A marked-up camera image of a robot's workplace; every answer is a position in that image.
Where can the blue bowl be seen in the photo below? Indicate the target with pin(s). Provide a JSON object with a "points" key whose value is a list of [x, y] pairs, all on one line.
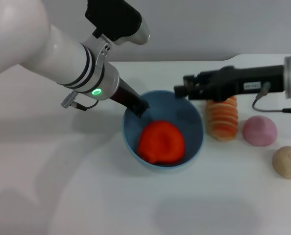
{"points": [[184, 117]]}

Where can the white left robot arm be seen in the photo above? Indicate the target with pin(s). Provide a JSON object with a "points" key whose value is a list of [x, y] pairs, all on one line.
{"points": [[25, 36]]}

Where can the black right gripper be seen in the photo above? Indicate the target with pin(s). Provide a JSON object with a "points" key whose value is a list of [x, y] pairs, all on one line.
{"points": [[238, 83]]}

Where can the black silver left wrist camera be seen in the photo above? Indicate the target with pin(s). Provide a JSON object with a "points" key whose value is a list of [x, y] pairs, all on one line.
{"points": [[116, 22]]}

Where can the pink toy bun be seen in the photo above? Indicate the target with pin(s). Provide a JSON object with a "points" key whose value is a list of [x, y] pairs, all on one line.
{"points": [[259, 132]]}

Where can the tan toy bun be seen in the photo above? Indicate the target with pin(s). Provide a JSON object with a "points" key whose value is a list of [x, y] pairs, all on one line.
{"points": [[288, 162]]}

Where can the orange striped toy bread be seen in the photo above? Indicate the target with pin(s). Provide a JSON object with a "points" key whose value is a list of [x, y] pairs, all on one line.
{"points": [[222, 117]]}

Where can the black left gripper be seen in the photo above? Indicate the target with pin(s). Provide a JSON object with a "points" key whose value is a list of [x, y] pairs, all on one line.
{"points": [[124, 94]]}

